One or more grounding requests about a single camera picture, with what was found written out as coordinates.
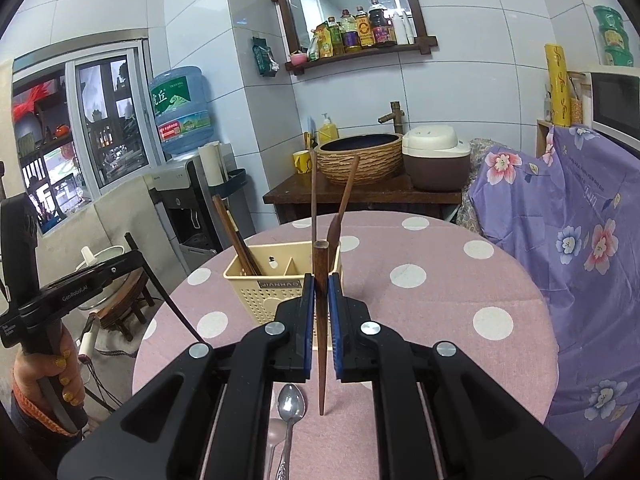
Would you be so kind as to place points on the woven pattern wash basin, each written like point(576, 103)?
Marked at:
point(370, 165)

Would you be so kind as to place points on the aluminium sliding window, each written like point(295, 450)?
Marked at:
point(75, 125)

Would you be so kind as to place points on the small green bottle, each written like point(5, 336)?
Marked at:
point(335, 37)

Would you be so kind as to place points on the wooden framed mirror shelf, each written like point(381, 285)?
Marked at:
point(360, 54)

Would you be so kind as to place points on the white paper cup stack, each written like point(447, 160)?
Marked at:
point(212, 165)

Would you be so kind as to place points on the amber sauce bottle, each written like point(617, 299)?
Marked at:
point(364, 30)

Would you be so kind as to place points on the clear plastic bag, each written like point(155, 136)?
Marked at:
point(313, 49)

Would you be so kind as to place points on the purple floral sheet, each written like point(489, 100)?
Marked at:
point(575, 270)

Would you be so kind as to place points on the white brown rice cooker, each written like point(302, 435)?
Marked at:
point(435, 160)

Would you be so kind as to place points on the yellow mug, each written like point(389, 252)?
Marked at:
point(301, 162)

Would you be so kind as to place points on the yellow soap pump bottle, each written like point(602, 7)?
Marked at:
point(328, 132)

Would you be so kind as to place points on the dark soy sauce bottle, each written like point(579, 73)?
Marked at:
point(382, 27)

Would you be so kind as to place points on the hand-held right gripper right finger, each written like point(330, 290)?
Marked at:
point(334, 320)

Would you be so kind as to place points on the yellow grain jar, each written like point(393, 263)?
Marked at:
point(577, 112)

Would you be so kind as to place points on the white plastic bottle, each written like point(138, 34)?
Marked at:
point(410, 27)
point(399, 29)

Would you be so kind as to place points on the green hanging packet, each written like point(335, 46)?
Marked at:
point(262, 57)

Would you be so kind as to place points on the white electric pot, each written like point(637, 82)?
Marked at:
point(107, 255)

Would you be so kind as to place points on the bamboo style bronze faucet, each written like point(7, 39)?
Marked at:
point(396, 119)

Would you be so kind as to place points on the blue water jug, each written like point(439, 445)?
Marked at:
point(180, 110)

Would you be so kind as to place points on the person's left forearm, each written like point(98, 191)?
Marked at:
point(35, 420)

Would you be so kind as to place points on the small pink bowl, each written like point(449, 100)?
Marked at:
point(298, 59)

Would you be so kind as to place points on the yellow wrap roll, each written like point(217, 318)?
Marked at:
point(557, 85)

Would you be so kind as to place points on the green instant noodle cup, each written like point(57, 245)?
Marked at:
point(615, 38)
point(619, 56)
point(609, 17)

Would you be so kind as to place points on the person's left hand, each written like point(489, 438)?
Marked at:
point(67, 370)

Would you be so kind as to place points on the dark wooden cabinet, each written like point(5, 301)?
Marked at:
point(380, 197)

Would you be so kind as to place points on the light wooden crate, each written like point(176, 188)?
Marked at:
point(544, 137)

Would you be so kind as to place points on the small clear bottle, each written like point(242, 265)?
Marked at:
point(547, 107)

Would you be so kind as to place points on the grey water dispenser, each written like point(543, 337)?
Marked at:
point(170, 180)

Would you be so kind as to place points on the beige plastic utensil holder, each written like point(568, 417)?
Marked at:
point(255, 300)

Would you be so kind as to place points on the white handheld device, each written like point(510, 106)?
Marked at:
point(87, 345)

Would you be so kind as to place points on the yellow packet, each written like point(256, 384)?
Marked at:
point(325, 45)

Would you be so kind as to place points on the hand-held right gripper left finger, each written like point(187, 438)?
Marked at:
point(309, 320)

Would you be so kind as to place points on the dark wooden stool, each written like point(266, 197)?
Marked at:
point(125, 310)

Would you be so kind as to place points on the silver metal spoon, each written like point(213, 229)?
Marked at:
point(291, 402)

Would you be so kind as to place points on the dark blue cup tray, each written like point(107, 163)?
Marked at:
point(235, 182)

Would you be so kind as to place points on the yellow cooking oil bottle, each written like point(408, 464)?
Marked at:
point(350, 35)

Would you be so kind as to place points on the white microwave oven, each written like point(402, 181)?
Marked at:
point(615, 105)

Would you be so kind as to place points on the pink polka dot tablecloth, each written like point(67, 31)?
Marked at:
point(425, 350)

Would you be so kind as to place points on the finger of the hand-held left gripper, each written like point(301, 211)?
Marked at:
point(125, 265)

